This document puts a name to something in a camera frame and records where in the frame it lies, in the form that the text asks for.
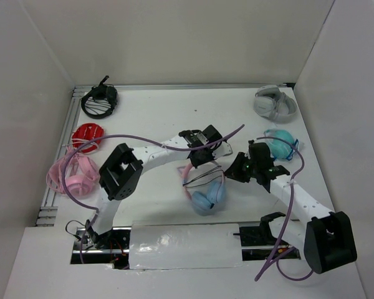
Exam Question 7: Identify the white grey headphones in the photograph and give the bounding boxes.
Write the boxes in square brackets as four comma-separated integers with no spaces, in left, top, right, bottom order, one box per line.
[253,85,298,123]

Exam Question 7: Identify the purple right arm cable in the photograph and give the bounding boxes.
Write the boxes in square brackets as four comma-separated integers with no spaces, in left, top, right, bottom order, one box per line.
[254,136,315,282]

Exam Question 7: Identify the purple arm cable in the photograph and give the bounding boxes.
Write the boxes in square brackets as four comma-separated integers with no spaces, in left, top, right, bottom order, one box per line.
[60,123,246,265]
[254,136,315,282]

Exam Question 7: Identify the black headphone audio cable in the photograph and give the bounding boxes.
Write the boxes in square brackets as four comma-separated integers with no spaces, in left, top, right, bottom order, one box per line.
[181,166,224,210]

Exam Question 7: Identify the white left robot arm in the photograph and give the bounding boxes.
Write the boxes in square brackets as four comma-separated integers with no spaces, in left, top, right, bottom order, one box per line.
[86,125,233,249]

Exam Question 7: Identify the pink blue cat-ear headphones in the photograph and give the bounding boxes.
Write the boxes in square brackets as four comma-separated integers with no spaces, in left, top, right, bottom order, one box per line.
[177,161,226,216]

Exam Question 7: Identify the pink wrapped headphones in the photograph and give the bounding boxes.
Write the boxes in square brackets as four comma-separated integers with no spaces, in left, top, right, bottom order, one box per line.
[46,146,100,197]

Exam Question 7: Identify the black wrapped headphones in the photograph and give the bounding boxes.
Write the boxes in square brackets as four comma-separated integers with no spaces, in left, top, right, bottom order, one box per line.
[81,75,118,120]

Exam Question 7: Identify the white taped cover plate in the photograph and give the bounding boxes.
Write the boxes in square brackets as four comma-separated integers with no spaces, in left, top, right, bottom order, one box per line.
[128,224,242,270]

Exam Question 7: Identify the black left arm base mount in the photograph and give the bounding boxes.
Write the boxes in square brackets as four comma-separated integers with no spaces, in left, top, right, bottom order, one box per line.
[64,220,131,270]

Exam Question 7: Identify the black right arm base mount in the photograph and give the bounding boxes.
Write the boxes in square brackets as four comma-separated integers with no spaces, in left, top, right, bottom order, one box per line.
[233,212,285,262]

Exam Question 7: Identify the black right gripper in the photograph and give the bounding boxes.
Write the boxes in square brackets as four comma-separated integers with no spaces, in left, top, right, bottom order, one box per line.
[222,151,259,183]

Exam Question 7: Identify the teal wrapped headphones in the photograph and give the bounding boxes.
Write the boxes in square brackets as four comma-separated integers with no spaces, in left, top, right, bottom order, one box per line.
[264,129,304,161]

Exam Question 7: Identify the red wrapped headphones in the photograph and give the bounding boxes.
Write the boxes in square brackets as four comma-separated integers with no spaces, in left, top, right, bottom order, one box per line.
[71,123,105,154]

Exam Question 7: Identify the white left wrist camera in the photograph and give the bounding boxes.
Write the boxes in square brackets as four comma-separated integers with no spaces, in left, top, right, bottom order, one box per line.
[212,142,233,160]

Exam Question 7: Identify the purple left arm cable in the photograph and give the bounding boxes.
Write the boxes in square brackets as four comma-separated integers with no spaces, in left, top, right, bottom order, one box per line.
[60,123,246,265]

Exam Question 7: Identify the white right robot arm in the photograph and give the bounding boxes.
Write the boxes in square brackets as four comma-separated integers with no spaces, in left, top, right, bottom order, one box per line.
[225,141,357,274]

